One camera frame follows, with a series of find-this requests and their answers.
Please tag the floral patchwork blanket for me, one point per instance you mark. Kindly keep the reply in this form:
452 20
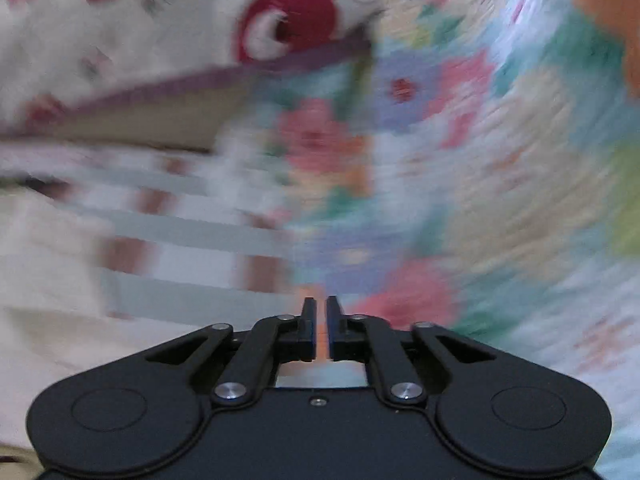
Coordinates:
450 160

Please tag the checkered floor mat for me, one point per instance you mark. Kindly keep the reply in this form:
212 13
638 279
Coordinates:
200 232

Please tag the white quilt with red bears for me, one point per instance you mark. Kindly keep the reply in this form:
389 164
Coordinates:
150 15

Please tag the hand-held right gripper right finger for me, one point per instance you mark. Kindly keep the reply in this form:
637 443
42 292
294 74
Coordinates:
333 331

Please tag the beige bed base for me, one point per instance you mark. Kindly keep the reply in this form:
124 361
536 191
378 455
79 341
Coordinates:
165 120

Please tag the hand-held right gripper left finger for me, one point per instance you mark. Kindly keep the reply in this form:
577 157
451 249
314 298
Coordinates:
311 332

